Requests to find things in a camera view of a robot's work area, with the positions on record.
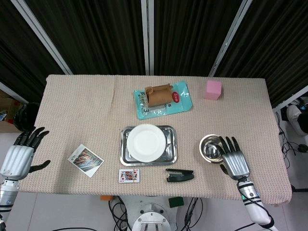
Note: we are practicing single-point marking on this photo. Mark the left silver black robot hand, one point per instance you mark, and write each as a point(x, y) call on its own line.
point(16, 156)

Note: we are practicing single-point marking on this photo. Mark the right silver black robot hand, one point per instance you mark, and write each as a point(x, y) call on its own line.
point(235, 162)

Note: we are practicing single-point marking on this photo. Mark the metal bowl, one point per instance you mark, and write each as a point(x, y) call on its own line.
point(209, 149)

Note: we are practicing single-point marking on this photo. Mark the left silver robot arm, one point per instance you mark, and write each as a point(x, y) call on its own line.
point(7, 195)

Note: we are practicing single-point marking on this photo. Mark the robot base column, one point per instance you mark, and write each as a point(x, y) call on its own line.
point(150, 216)

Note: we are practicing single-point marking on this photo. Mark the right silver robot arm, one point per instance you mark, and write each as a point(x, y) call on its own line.
point(252, 202)

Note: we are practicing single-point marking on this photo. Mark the rectangular metal tray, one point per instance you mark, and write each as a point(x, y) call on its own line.
point(170, 146)

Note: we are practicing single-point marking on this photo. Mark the white round plate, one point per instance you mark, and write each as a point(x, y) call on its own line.
point(146, 142)

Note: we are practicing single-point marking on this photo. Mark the black round helmet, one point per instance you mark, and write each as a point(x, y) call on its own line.
point(25, 116)

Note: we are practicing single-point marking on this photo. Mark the cardboard box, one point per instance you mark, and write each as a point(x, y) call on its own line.
point(6, 108)

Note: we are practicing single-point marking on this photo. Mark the black stapler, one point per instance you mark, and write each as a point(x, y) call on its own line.
point(179, 175)

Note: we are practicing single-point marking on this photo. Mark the picture postcard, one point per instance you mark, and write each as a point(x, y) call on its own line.
point(85, 160)

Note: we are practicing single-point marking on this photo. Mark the green block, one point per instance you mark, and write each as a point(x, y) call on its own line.
point(176, 201)

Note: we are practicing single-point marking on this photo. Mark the pink cube block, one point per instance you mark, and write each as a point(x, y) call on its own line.
point(213, 89)

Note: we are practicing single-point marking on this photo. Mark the beige woven tablecloth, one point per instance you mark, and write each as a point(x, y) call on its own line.
point(84, 115)

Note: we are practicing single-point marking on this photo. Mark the teal plastic packet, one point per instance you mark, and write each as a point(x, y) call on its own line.
point(180, 98)

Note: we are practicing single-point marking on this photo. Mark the orange block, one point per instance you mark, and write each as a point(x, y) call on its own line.
point(106, 198)

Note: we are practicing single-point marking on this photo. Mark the playing card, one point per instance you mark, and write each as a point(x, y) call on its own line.
point(129, 175)

